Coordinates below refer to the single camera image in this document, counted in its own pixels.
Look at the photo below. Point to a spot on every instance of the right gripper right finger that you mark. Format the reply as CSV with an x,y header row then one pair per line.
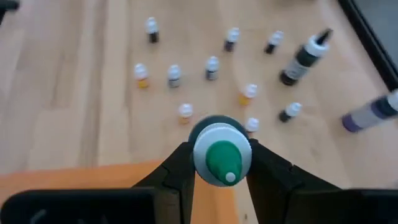
x,y
311,205

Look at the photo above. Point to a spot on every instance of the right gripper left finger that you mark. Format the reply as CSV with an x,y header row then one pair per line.
x,y
93,205

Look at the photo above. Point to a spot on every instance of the small purple food coloring bottle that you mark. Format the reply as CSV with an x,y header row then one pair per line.
x,y
252,124

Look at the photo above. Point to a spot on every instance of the large green food coloring bottle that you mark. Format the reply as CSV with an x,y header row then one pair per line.
x,y
222,155

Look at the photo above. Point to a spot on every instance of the large purple food coloring bottle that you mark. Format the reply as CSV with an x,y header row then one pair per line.
x,y
367,113

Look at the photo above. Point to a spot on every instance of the small orange food coloring bottle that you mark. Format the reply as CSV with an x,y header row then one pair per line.
x,y
141,76
185,112
248,94

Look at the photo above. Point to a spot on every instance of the small grey-capped bottle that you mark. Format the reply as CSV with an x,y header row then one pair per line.
x,y
303,62

